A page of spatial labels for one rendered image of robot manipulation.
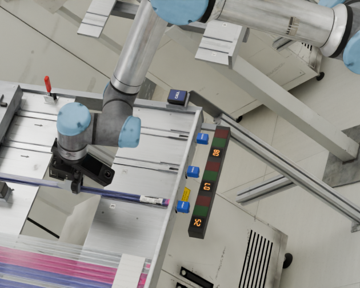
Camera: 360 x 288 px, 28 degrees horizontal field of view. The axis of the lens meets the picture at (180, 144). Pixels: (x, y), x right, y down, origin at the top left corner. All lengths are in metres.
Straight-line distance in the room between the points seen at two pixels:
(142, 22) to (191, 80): 1.56
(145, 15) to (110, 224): 0.56
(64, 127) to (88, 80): 2.73
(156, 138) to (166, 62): 1.16
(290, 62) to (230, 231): 0.87
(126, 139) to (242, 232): 0.88
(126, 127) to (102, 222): 0.33
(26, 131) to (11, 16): 2.23
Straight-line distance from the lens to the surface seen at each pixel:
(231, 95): 3.20
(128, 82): 1.72
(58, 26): 4.42
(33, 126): 2.12
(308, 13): 1.52
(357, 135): 2.68
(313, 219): 2.62
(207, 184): 1.91
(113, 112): 1.69
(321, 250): 2.52
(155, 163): 1.95
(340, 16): 1.55
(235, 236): 2.40
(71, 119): 1.63
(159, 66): 3.17
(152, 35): 1.66
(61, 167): 1.82
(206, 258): 2.30
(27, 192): 1.99
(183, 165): 1.91
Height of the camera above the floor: 1.52
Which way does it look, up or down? 23 degrees down
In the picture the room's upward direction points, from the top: 57 degrees counter-clockwise
